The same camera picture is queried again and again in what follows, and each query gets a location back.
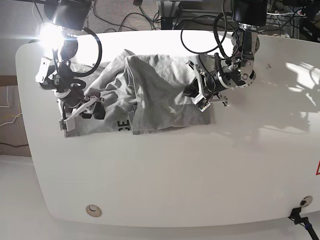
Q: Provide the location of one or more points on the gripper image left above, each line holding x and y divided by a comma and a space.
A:
73, 99

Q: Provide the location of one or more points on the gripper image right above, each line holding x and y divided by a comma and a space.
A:
207, 84

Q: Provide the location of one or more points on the grey T-shirt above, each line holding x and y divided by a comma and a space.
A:
142, 94

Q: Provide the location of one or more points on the round beige table grommet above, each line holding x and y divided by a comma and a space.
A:
93, 211

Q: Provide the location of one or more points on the red warning triangle sticker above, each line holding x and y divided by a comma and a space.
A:
318, 169

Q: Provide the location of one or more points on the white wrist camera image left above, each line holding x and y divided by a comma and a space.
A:
67, 125

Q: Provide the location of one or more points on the round grommet with cable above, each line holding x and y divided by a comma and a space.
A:
306, 201

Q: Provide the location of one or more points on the black clamp with cable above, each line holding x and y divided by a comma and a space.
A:
304, 221

